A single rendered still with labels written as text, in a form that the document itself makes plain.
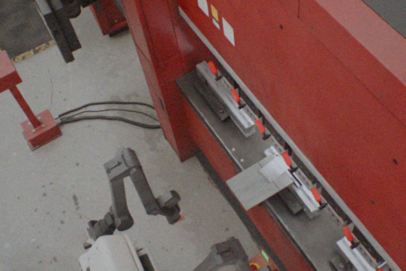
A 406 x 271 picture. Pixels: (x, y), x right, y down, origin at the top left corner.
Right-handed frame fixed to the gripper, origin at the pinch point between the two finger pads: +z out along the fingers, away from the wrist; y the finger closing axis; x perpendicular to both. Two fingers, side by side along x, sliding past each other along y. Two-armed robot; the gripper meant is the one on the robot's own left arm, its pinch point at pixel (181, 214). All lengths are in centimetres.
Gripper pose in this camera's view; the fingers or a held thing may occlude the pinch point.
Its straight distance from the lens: 272.8
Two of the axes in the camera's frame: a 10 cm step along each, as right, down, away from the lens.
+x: -7.5, 6.2, 2.4
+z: 5.1, 3.0, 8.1
